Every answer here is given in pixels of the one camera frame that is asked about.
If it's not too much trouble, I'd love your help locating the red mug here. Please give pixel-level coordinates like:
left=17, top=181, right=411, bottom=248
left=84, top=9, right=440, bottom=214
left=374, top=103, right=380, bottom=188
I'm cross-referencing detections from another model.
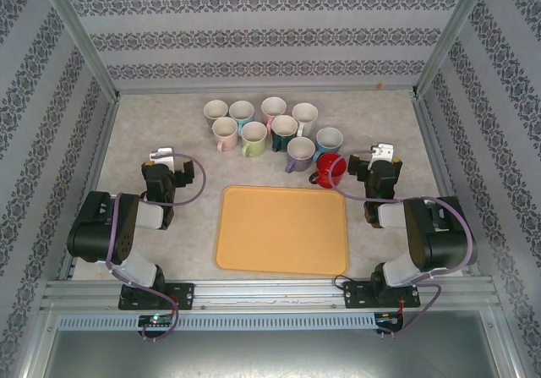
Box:
left=308, top=152, right=348, bottom=189

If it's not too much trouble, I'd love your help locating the light pink mug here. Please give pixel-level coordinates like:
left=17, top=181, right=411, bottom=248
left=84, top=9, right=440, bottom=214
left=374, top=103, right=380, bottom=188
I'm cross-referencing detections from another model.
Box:
left=210, top=117, right=240, bottom=153

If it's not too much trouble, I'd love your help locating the purple mug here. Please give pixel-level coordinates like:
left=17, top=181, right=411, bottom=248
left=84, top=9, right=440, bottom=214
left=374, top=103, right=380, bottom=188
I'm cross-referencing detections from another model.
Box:
left=283, top=136, right=316, bottom=174

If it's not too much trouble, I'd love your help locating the grey mug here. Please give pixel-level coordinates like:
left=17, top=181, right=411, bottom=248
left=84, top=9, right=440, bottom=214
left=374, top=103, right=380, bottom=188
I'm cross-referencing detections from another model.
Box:
left=203, top=99, right=229, bottom=134

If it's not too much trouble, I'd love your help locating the white hexagonal mug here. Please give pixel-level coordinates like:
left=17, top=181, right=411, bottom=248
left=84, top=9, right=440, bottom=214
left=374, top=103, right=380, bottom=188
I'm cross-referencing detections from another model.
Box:
left=291, top=101, right=319, bottom=138

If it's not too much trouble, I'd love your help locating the light green mug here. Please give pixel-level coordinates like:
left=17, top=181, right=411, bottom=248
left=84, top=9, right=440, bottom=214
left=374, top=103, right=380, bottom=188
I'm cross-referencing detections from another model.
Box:
left=240, top=121, right=270, bottom=159

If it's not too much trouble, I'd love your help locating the light blue mug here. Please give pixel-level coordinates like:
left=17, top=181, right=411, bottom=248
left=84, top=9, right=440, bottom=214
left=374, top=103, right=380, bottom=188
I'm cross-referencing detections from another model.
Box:
left=228, top=100, right=256, bottom=129

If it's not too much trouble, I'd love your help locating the dark green mug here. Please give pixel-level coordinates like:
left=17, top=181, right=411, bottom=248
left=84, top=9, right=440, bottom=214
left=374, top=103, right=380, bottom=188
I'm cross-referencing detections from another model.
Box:
left=270, top=114, right=300, bottom=153

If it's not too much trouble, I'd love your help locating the pink hexagonal mug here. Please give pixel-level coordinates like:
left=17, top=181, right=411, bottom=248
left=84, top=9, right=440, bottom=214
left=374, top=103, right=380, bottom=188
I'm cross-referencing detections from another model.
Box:
left=260, top=96, right=288, bottom=125

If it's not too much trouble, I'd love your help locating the yellow tray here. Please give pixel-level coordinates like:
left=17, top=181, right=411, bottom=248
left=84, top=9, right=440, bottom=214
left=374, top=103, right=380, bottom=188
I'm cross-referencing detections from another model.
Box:
left=214, top=185, right=351, bottom=277

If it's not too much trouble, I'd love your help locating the left circuit board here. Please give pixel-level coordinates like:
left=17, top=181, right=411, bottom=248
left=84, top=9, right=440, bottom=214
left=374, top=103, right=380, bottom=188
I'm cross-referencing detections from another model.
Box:
left=138, top=314, right=175, bottom=328

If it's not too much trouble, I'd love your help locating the grey metal bottom panel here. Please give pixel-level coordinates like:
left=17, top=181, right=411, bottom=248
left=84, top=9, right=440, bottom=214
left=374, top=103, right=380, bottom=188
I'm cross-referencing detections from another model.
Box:
left=41, top=329, right=512, bottom=378

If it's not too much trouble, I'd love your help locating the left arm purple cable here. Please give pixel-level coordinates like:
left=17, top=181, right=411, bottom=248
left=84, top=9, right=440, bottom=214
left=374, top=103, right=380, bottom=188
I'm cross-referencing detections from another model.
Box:
left=105, top=151, right=207, bottom=343

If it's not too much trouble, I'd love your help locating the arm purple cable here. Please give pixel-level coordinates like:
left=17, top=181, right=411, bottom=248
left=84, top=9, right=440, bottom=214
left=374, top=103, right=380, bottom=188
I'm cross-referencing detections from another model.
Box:
left=331, top=149, right=475, bottom=339
left=105, top=151, right=207, bottom=343

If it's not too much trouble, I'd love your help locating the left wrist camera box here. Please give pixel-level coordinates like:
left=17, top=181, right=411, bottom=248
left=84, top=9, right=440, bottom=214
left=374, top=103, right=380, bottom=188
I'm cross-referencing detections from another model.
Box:
left=150, top=146, right=175, bottom=172

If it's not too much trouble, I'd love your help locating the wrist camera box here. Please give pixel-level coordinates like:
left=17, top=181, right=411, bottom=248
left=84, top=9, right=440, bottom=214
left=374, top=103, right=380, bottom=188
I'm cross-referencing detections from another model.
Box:
left=150, top=146, right=175, bottom=172
left=370, top=143, right=396, bottom=170

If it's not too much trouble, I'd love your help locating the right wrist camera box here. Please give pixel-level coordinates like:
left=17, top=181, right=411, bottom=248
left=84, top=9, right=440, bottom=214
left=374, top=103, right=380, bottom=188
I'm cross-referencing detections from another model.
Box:
left=370, top=143, right=396, bottom=170

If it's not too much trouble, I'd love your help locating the aluminium side rail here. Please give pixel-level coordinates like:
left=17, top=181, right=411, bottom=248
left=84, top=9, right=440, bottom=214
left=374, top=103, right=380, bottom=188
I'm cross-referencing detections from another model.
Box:
left=409, top=92, right=483, bottom=277
left=58, top=96, right=122, bottom=282

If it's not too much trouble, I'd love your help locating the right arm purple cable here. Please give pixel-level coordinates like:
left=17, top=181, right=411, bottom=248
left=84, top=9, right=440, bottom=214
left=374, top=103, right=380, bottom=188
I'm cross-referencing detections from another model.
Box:
left=331, top=149, right=475, bottom=339

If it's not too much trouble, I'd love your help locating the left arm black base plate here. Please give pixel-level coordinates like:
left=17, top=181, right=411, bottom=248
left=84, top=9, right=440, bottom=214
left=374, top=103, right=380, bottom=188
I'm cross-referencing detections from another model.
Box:
left=117, top=282, right=196, bottom=311

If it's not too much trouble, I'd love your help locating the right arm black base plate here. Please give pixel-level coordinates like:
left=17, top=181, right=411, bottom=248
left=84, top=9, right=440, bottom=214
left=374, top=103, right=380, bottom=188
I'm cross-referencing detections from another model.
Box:
left=342, top=278, right=422, bottom=310

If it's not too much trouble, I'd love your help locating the aluminium mounting rail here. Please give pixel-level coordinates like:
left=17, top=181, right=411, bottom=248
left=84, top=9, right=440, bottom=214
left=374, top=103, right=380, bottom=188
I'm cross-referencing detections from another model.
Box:
left=41, top=279, right=498, bottom=311

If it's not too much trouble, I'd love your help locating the aluminium frame post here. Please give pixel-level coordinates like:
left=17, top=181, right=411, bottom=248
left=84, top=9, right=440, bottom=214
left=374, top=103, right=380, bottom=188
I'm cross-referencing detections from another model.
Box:
left=36, top=0, right=120, bottom=100
left=413, top=0, right=495, bottom=98

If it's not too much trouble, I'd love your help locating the white slotted cable duct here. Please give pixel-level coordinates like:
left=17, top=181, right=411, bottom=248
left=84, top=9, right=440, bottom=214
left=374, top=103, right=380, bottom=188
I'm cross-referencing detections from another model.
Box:
left=57, top=313, right=377, bottom=331

